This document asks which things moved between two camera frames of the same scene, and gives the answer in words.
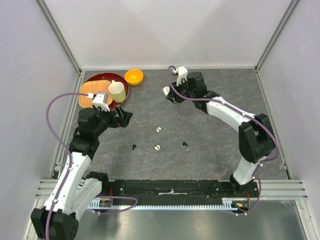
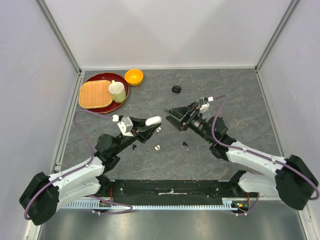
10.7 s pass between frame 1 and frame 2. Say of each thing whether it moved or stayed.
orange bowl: stayed
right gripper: moved
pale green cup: stayed
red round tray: stayed
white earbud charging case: moved
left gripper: moved
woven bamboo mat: stayed
